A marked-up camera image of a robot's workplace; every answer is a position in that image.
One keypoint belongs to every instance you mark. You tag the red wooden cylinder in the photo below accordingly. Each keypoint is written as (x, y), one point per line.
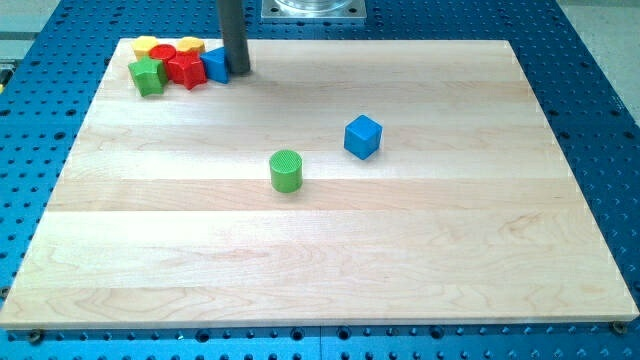
(163, 52)

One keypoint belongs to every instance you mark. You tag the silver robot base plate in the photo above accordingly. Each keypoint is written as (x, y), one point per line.
(313, 10)

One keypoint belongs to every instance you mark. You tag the blue wooden cube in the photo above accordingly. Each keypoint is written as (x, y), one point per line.
(362, 137)

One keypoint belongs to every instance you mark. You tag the light wooden board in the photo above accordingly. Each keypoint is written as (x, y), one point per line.
(164, 215)

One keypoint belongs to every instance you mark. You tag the yellow wooden pentagon block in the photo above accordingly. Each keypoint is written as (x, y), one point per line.
(142, 45)

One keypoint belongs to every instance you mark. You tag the green wooden cylinder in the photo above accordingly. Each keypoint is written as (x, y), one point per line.
(286, 171)

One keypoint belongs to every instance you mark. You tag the yellow wooden hexagon block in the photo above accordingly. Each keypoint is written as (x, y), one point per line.
(190, 44)

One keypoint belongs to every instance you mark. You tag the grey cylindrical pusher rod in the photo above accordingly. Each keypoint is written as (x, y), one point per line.
(234, 36)

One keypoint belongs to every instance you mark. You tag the red wooden star block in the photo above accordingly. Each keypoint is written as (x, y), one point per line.
(187, 69)

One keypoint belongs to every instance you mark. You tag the blue wooden triangle block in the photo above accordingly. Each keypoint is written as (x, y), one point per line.
(215, 65)

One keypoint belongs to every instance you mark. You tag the green wooden star block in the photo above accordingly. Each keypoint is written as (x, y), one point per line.
(149, 76)

